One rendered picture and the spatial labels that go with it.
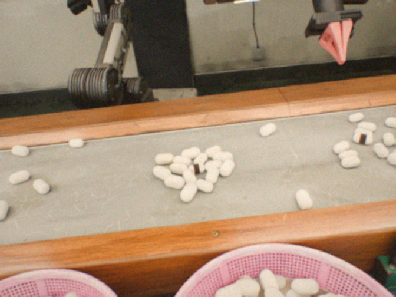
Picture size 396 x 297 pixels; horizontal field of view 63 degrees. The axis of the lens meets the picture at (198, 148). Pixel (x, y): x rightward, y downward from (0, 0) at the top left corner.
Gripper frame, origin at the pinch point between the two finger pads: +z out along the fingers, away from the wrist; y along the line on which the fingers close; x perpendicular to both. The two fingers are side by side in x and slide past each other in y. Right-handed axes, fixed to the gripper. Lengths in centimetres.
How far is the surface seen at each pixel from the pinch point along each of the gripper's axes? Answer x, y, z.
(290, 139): 4.3, -12.1, 14.6
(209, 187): -5.4, -29.6, 24.3
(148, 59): 165, -63, -111
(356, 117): 5.1, 2.8, 11.0
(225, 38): 159, -1, -119
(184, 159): -0.8, -33.6, 18.0
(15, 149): 6, -70, 10
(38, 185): -3, -60, 20
